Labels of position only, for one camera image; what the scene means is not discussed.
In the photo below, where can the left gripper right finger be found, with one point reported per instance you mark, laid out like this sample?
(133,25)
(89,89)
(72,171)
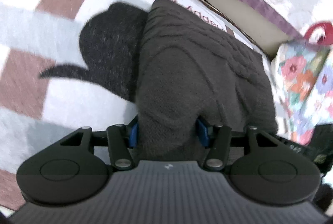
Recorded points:
(218,139)

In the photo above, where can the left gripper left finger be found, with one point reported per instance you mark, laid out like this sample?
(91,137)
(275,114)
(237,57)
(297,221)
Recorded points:
(118,138)

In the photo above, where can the dark brown knit sweater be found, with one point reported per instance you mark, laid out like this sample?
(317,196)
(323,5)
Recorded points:
(190,69)

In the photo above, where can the floral patchwork quilt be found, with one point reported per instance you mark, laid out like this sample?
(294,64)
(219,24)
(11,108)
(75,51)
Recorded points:
(302,73)

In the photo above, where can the checkered plush dog blanket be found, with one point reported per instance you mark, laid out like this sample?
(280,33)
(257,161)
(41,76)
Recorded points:
(36,112)

